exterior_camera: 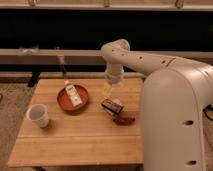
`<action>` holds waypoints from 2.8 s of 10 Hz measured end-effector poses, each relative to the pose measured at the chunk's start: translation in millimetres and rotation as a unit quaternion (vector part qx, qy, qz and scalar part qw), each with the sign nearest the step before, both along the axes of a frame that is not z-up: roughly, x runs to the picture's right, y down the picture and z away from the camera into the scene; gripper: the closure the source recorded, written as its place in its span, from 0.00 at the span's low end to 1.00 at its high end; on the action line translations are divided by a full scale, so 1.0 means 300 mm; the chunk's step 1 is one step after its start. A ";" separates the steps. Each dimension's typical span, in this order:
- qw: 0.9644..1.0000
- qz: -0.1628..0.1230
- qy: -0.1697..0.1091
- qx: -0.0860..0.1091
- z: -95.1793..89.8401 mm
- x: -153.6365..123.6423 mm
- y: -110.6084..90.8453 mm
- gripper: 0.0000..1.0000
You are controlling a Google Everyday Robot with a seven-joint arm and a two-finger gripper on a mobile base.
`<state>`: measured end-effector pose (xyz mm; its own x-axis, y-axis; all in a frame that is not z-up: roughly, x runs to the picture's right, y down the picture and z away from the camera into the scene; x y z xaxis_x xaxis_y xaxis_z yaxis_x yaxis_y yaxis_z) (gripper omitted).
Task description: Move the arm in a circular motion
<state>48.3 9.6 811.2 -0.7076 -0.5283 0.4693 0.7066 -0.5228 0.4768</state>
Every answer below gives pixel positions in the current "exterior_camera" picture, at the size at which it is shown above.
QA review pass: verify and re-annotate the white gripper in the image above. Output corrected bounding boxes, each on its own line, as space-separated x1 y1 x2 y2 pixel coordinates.
103 69 124 99

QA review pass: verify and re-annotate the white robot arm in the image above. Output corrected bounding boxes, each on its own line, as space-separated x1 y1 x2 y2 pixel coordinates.
101 39 213 171

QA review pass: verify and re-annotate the brown snack box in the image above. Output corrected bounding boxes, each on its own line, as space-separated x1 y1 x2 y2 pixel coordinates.
101 99 124 116

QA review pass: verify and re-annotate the dark red snack bag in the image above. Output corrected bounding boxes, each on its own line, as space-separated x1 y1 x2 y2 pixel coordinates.
113 116 135 126

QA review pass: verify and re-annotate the white drink carton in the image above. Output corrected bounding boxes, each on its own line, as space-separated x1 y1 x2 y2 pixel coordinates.
65 80 83 107

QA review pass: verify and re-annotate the wooden table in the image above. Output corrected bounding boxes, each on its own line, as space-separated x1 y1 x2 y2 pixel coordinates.
8 79 143 167

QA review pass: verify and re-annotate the white plastic cup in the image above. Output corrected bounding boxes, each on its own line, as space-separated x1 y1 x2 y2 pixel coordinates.
26 104 49 128

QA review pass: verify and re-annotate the black cable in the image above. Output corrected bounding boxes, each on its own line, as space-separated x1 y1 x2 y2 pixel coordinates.
203 104 213 122

